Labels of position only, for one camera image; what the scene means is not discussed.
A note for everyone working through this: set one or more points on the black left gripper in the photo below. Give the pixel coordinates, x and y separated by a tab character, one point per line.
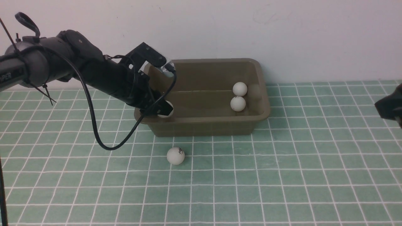
127	82

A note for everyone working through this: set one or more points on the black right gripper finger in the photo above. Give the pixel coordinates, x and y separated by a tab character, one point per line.
390	106

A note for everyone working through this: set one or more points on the logo ping-pong ball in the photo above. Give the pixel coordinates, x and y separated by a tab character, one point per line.
240	89
165	109

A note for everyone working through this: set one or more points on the white ping-pong ball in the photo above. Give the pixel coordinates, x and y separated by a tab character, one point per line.
238	103
175	156

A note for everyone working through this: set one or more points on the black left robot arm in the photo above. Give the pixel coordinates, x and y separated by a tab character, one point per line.
33	62

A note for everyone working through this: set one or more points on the olive plastic storage bin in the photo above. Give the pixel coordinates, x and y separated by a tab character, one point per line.
201	99

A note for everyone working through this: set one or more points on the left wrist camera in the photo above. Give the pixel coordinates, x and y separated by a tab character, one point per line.
143	53

